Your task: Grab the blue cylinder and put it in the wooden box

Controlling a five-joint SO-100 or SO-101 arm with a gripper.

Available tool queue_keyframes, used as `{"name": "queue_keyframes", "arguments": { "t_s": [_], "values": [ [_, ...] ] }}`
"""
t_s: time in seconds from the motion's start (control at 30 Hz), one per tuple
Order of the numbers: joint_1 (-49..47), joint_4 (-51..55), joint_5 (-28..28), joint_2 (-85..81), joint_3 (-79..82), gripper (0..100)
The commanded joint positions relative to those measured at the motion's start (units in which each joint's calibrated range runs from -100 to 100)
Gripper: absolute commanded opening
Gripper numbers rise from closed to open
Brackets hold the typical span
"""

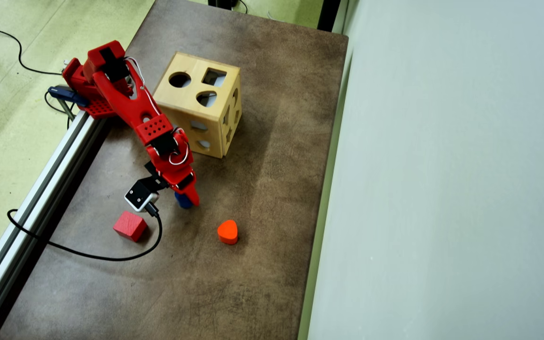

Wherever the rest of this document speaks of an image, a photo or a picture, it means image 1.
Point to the black and white wrist camera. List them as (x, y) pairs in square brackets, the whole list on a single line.
[(140, 196)]

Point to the dark vertical post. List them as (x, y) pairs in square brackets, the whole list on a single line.
[(328, 14)]

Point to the wooden shape sorter box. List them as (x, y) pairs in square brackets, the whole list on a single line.
[(210, 101)]

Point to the red robot base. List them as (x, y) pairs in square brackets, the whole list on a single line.
[(93, 107)]

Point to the orange rounded triangle block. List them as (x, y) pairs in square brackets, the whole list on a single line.
[(227, 231)]

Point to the red robot arm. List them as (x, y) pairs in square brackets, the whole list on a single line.
[(128, 106)]

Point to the blue cylinder block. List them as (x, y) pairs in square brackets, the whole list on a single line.
[(182, 202)]

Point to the blue table clamp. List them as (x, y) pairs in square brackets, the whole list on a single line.
[(68, 94)]

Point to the black stand foot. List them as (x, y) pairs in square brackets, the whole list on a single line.
[(222, 4)]

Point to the red cube block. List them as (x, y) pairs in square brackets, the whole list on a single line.
[(129, 225)]

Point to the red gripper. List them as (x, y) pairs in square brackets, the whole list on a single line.
[(190, 188)]

